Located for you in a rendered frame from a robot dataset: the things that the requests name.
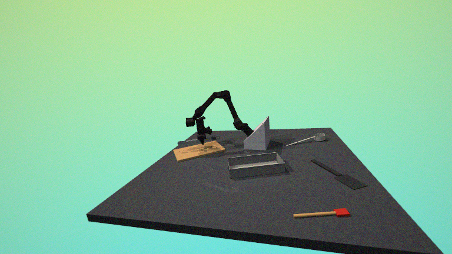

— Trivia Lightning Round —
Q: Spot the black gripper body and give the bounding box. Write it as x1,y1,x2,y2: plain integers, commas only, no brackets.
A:
197,125,206,140

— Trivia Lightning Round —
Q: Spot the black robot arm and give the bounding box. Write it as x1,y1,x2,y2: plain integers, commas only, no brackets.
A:
185,90,254,137

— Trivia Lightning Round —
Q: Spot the dark grey spatula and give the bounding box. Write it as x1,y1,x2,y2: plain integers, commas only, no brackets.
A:
311,159,367,190

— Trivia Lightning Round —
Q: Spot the grey saucepan with long handle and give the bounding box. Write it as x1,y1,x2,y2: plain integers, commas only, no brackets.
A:
295,133,325,143

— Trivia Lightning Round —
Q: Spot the grey rectangular tin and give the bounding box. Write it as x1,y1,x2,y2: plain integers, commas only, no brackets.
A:
228,152,285,179

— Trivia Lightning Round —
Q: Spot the wooden board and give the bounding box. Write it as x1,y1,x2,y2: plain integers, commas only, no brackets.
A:
173,141,225,162

